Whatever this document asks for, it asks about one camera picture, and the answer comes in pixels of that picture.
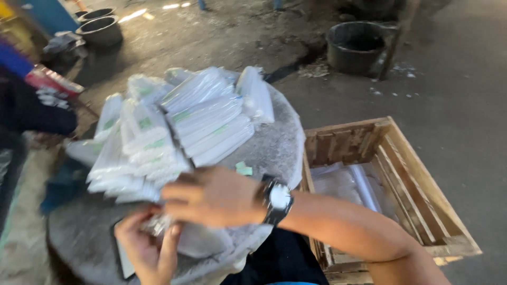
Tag person's left hand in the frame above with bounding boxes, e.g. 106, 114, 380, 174
114, 205, 184, 285

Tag person's right hand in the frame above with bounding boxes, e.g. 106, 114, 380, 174
162, 166, 267, 229

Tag clear plastic packet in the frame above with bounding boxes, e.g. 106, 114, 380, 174
140, 213, 235, 259

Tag pile of white packets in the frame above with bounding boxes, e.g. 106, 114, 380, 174
65, 66, 276, 205

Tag black wristwatch with white dial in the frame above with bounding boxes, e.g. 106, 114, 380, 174
259, 175, 295, 227

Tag grey plastic table cover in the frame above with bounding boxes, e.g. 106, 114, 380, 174
45, 81, 306, 285

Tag person's dark clothing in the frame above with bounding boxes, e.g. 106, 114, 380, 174
220, 227, 330, 285

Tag red printed carton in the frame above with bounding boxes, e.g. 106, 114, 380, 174
25, 64, 85, 100

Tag clear plastic bags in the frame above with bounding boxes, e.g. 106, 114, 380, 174
310, 161, 398, 222

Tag black metal pot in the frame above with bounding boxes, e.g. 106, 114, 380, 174
77, 7, 116, 23
75, 15, 124, 49

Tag grey cloth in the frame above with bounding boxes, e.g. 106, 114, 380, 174
43, 31, 88, 56

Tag blue barrel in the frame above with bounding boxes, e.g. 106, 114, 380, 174
19, 0, 82, 37

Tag large black bucket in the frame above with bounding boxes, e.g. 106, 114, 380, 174
326, 21, 388, 77

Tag wooden crate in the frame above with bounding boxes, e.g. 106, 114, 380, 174
299, 116, 482, 285

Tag wooden post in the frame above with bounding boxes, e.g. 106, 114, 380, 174
378, 0, 421, 81

